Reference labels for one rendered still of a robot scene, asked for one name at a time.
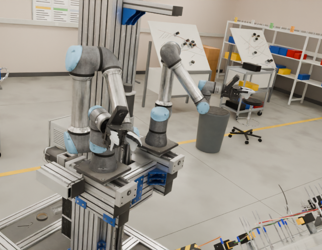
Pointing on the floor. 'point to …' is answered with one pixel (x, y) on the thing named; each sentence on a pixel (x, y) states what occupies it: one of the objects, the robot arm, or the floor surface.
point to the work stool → (248, 119)
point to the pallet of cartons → (212, 53)
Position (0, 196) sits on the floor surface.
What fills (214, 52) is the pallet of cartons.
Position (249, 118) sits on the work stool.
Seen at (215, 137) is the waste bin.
